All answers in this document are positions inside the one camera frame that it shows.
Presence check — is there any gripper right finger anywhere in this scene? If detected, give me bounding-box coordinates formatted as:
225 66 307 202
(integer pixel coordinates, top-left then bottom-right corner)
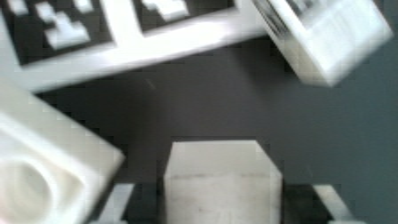
312 185 362 224

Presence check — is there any white table leg three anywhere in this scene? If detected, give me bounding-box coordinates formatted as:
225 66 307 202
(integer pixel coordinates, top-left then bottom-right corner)
252 0 392 87

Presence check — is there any white table leg two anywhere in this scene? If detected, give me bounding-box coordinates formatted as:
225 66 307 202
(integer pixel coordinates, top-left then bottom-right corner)
163 140 282 224

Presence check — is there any paper sheet with AprilTags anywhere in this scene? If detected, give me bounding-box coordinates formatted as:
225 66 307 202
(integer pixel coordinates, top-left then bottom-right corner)
0 0 264 92

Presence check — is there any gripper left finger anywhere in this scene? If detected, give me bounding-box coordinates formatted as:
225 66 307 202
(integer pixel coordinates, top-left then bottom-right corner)
88 183 135 224

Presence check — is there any white square tabletop part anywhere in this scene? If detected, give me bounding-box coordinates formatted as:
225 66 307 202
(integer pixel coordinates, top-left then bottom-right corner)
0 77 124 224

